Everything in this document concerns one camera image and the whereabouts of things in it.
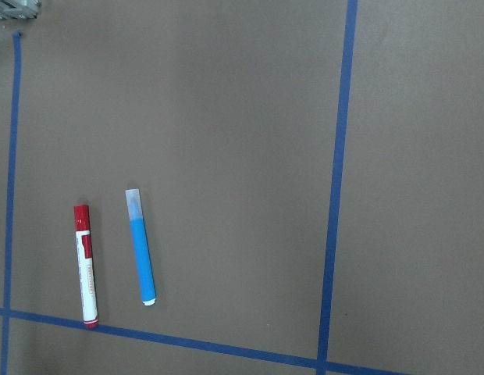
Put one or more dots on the blue highlighter pen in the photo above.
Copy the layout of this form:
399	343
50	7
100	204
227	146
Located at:
140	245

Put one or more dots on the red white marker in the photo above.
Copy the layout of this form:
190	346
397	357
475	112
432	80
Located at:
85	266

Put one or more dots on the aluminium frame post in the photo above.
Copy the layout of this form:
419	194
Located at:
19	9

